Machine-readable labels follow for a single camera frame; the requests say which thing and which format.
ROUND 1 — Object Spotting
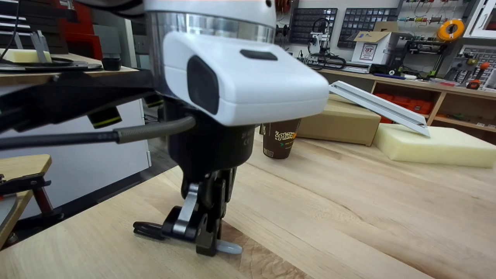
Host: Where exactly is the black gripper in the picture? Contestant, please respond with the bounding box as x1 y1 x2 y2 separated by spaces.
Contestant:
162 115 256 258

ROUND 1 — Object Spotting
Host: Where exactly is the black pen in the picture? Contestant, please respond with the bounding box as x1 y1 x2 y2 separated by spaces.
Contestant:
132 221 244 258

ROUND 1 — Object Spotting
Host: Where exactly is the brown paper coffee cup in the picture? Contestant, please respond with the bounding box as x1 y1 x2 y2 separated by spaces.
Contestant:
261 118 303 162

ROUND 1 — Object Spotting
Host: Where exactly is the white side desk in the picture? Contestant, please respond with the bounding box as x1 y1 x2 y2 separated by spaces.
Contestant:
0 66 156 221

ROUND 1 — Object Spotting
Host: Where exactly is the small black round object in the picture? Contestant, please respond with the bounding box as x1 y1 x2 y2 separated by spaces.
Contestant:
101 55 125 72

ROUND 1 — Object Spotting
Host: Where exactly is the small wooden stool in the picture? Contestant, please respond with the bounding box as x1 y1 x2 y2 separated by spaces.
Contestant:
0 154 66 252

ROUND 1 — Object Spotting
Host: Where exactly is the red tool cabinet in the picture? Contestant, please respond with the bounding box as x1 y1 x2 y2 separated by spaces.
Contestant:
55 0 106 63

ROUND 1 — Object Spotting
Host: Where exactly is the yellow foam pad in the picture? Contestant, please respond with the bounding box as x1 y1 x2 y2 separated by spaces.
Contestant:
0 47 55 66

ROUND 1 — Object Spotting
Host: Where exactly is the white cardboard box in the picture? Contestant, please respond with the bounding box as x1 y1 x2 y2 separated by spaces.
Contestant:
353 30 396 67

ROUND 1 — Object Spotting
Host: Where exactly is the pale yellow foam block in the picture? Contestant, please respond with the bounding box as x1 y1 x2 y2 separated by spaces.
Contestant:
374 123 496 171

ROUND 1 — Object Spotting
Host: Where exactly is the dark pegboard bin rack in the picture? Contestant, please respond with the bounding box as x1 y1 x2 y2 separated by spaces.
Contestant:
287 7 401 47

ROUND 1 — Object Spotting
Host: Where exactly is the black machine on workbench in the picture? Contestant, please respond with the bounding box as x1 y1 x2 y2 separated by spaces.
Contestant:
368 33 447 81

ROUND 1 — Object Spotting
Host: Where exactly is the long wooden workbench shelf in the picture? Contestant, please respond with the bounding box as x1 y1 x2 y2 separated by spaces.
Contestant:
318 67 496 137

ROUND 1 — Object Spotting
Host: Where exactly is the orange tape roll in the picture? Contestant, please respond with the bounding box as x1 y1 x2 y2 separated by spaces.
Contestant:
438 18 467 45

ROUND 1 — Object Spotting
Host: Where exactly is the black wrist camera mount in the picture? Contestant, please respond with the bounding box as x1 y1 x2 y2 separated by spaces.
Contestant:
0 69 168 137

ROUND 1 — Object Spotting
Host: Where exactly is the aluminium extrusion rail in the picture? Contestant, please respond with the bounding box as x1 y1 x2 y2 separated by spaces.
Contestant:
328 80 433 140

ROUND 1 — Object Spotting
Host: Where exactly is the coiled black cable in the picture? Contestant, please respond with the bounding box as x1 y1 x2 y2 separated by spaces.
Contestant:
0 56 91 73

